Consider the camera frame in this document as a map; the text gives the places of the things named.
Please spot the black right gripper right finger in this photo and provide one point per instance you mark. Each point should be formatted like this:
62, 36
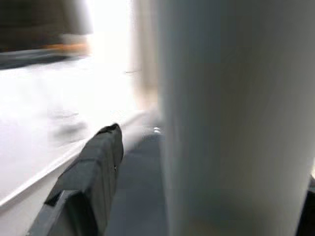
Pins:
310, 211

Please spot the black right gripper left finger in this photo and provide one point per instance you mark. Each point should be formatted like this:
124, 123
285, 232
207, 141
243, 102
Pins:
86, 186

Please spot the white plastic table leg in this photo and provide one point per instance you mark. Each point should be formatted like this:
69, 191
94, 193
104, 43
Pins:
233, 118

